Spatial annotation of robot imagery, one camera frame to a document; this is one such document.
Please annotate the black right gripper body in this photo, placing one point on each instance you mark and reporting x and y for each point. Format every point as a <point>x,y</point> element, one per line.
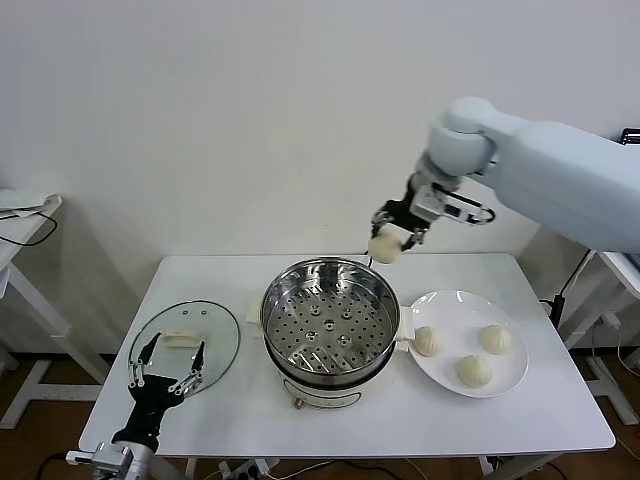
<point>400,212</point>

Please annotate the glass pot lid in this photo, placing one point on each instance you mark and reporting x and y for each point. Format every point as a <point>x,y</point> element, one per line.
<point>220,335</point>

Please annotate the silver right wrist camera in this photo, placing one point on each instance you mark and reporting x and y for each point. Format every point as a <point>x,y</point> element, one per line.
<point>427,202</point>

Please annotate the steel steamer pot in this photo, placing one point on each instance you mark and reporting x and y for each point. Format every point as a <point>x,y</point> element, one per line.
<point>325,397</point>

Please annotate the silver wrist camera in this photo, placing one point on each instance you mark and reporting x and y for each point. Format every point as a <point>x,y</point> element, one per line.
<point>427,202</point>
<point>112,455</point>

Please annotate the white folded cloth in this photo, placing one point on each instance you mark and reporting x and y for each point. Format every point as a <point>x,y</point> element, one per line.
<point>25,200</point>

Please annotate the white side table with laptop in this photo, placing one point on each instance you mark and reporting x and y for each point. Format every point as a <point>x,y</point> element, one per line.
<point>625,275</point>

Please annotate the stainless steel steamer basket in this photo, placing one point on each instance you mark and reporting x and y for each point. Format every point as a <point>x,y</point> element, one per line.
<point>280,292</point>

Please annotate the white side table with cloth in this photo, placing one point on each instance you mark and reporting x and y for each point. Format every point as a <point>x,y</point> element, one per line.
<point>22,227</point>

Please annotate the white table leg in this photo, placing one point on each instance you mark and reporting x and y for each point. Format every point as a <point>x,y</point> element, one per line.
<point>191,470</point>
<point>486,470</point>

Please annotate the white wall plug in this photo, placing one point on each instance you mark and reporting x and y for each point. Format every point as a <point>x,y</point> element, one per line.
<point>612,320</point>

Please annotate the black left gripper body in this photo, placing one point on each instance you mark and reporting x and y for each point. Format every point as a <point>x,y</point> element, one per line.
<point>150,400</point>

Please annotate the white oval plate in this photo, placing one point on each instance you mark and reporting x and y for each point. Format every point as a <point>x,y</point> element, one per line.
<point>460,310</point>

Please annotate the white power strip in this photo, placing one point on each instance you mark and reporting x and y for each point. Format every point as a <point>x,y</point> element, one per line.
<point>245,470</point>

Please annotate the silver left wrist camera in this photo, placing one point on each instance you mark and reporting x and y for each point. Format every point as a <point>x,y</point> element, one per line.
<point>112,455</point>

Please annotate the white steamed baozi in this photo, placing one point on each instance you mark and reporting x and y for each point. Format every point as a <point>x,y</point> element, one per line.
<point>428,342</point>
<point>475,372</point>
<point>385,248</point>
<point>496,340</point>

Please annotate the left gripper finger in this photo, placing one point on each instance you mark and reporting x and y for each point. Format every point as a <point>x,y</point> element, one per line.
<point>200,355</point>
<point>147,352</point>

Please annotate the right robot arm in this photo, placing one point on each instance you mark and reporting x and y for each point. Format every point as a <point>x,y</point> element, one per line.
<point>550,165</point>

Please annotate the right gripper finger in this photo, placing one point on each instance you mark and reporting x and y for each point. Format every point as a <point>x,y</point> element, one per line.
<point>417,237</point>
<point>378,224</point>

